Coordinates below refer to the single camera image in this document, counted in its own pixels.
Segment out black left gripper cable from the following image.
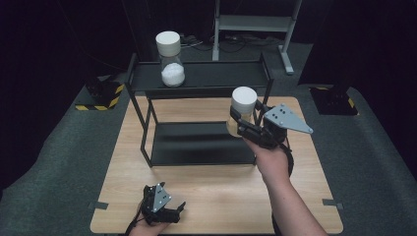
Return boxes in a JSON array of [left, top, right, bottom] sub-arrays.
[[123, 201, 147, 236]]

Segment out black two-tier metal rack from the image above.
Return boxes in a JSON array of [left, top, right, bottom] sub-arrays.
[[124, 52, 275, 169]]

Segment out person's right hand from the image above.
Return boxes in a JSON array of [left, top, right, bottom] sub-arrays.
[[243, 137, 292, 181]]

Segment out person's left hand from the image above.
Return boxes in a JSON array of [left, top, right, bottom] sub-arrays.
[[128, 217, 172, 236]]

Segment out glass jar with white granules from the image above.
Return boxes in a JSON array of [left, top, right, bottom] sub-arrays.
[[154, 30, 186, 89]]

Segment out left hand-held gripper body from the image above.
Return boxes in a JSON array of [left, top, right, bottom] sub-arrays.
[[142, 182, 182, 226]]

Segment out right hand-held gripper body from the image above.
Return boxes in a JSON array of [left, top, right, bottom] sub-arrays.
[[237, 103, 315, 151]]

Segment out black base with striped tape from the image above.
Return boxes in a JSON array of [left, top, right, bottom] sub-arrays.
[[309, 86, 360, 116], [75, 77, 126, 112]]

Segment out grey metal stand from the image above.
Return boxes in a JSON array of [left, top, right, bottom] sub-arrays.
[[211, 0, 303, 76]]

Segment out grey tape piece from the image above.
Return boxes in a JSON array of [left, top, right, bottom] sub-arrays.
[[322, 198, 344, 211], [88, 200, 109, 211]]

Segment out black floor cables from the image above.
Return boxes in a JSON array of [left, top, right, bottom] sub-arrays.
[[179, 33, 283, 54]]

